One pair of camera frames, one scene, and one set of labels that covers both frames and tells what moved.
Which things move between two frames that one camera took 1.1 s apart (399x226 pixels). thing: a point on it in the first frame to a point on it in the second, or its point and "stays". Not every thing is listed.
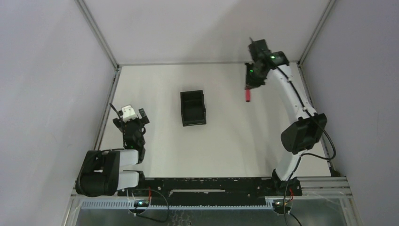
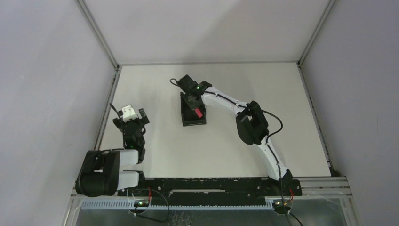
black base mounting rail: (191, 187) stays
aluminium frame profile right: (336, 186) stays
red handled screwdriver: (248, 94) to (198, 112)
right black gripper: (250, 83) to (192, 106)
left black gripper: (131, 123) stays
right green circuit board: (278, 206) stays
